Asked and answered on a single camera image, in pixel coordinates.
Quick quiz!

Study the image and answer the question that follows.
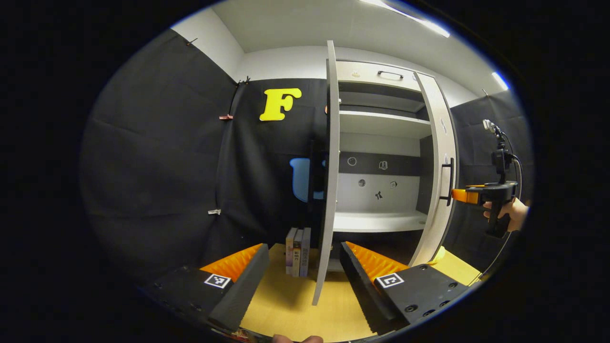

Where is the long ceiling light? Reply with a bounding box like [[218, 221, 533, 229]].
[[360, 0, 450, 38]]

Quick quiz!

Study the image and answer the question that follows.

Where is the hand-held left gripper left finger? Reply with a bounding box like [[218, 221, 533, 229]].
[[138, 243, 270, 333]]

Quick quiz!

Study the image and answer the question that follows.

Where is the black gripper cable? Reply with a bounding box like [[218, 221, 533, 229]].
[[479, 155, 524, 282]]

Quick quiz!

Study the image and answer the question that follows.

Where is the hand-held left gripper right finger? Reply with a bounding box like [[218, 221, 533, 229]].
[[340, 241, 472, 335]]

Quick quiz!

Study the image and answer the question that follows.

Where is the white cabinet door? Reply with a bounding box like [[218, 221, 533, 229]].
[[409, 71, 459, 267], [307, 40, 340, 305]]

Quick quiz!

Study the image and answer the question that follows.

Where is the grey white cabinet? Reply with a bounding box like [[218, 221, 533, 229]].
[[334, 60, 460, 267]]

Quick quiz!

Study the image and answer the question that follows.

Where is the black backdrop cloth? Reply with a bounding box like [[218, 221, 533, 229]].
[[79, 29, 534, 286]]

